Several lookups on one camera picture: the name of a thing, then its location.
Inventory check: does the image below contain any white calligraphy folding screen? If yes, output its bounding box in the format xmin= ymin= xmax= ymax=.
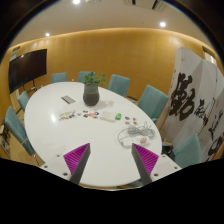
xmin=160 ymin=47 xmax=224 ymax=162

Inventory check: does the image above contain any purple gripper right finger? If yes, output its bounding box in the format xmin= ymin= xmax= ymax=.
xmin=131 ymin=143 xmax=159 ymax=185

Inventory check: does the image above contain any teal chair left upper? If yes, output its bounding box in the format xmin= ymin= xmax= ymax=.
xmin=18 ymin=91 xmax=29 ymax=110

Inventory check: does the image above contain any grey remote control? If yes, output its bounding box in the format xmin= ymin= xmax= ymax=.
xmin=61 ymin=96 xmax=76 ymax=104

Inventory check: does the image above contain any teal chair far right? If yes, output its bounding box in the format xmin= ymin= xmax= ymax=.
xmin=108 ymin=74 xmax=130 ymax=97

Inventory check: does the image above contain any teal chair right side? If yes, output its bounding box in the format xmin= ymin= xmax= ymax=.
xmin=128 ymin=85 xmax=169 ymax=123

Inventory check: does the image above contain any teal chair left lower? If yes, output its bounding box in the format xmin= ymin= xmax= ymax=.
xmin=5 ymin=106 xmax=40 ymax=165

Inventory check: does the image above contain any colourful badges cluster middle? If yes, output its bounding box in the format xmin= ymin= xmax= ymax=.
xmin=83 ymin=110 xmax=99 ymax=119

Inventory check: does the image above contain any white packet on table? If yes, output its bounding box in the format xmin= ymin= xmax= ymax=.
xmin=100 ymin=111 xmax=116 ymax=122

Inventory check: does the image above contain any teal chair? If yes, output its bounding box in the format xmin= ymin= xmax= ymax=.
xmin=51 ymin=72 xmax=67 ymax=83
xmin=5 ymin=106 xmax=40 ymax=165
xmin=78 ymin=71 xmax=95 ymax=83
xmin=128 ymin=85 xmax=169 ymax=123
xmin=18 ymin=91 xmax=29 ymax=110
xmin=108 ymin=74 xmax=130 ymax=97
xmin=162 ymin=134 xmax=202 ymax=168

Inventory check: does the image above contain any teal chair near right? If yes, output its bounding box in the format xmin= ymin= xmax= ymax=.
xmin=162 ymin=134 xmax=202 ymax=168

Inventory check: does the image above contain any teal chair far middle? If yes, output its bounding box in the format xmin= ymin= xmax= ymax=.
xmin=78 ymin=71 xmax=95 ymax=83

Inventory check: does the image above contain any white power strip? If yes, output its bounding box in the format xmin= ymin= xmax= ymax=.
xmin=122 ymin=136 xmax=149 ymax=147

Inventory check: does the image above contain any small badges cluster right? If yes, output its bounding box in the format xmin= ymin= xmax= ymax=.
xmin=125 ymin=116 xmax=138 ymax=126

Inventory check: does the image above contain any black wall television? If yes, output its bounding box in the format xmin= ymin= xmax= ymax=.
xmin=8 ymin=49 xmax=47 ymax=92

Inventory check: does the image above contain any white charger cable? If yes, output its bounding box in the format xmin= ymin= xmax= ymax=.
xmin=117 ymin=121 xmax=157 ymax=145

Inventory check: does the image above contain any grey pot with green plant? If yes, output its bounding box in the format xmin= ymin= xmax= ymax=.
xmin=83 ymin=72 xmax=106 ymax=106

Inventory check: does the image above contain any green small object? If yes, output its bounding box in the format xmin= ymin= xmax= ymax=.
xmin=115 ymin=113 xmax=121 ymax=120

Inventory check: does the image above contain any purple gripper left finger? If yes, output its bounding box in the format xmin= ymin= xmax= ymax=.
xmin=64 ymin=143 xmax=90 ymax=184

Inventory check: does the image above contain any teal chair far left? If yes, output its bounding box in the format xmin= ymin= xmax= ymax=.
xmin=51 ymin=72 xmax=67 ymax=83

